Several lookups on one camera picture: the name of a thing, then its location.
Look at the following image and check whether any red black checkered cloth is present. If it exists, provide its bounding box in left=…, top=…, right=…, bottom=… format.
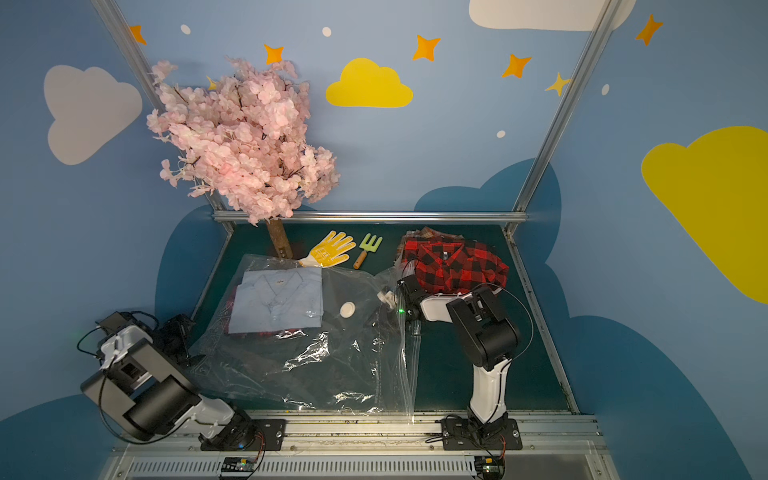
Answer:
left=402, top=238, right=509, bottom=294

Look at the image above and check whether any red plaid shirt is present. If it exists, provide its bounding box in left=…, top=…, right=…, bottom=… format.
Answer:
left=401, top=227, right=464, bottom=241

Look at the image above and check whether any clear plastic vacuum bag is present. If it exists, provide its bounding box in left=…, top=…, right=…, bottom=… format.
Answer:
left=186, top=255, right=419, bottom=416

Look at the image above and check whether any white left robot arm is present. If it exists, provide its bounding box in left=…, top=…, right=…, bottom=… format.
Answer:
left=80, top=311, right=242, bottom=449

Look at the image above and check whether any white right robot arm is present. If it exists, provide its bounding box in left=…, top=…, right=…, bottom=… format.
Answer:
left=396, top=275, right=522, bottom=435

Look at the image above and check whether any white round bag valve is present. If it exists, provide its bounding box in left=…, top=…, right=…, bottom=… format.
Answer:
left=340, top=302, right=356, bottom=319

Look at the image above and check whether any light blue shirt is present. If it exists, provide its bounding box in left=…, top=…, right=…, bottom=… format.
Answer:
left=228, top=267, right=324, bottom=334

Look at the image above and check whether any green garden hand fork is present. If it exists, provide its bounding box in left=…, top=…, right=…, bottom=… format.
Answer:
left=353, top=233, right=383, bottom=270

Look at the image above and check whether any yellow work glove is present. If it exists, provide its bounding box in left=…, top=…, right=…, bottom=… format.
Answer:
left=299, top=231, right=357, bottom=268

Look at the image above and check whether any left green circuit board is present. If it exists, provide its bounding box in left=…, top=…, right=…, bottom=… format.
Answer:
left=221, top=457, right=257, bottom=474

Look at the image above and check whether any green circuit board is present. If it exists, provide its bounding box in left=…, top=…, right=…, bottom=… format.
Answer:
left=221, top=457, right=257, bottom=474
left=474, top=456, right=505, bottom=480

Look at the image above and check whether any right green circuit board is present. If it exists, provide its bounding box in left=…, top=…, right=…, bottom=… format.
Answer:
left=474, top=456, right=505, bottom=480

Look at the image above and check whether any pink artificial blossom tree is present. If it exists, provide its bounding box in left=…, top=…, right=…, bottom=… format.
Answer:
left=147, top=59, right=340, bottom=258

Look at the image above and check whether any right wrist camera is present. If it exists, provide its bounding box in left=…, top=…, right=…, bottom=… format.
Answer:
left=377, top=288, right=398, bottom=310

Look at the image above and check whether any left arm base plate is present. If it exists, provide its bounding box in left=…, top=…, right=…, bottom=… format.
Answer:
left=198, top=417, right=287, bottom=452

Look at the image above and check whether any aluminium frame back bar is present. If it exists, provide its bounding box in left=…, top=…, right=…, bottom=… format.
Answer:
left=213, top=209, right=529, bottom=224

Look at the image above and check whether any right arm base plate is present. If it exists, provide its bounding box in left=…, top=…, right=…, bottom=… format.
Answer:
left=439, top=415, right=523, bottom=451

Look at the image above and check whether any aluminium mounting rail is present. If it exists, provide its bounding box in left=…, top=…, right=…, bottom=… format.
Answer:
left=100, top=411, right=619, bottom=479

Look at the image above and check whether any left aluminium frame post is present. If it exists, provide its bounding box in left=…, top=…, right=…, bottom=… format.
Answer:
left=92, top=0, right=227, bottom=212

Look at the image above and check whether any aluminium frame post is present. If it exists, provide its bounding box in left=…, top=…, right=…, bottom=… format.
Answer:
left=92, top=0, right=227, bottom=212
left=512, top=0, right=623, bottom=217

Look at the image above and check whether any right aluminium frame post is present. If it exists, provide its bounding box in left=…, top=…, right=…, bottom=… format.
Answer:
left=512, top=0, right=623, bottom=217

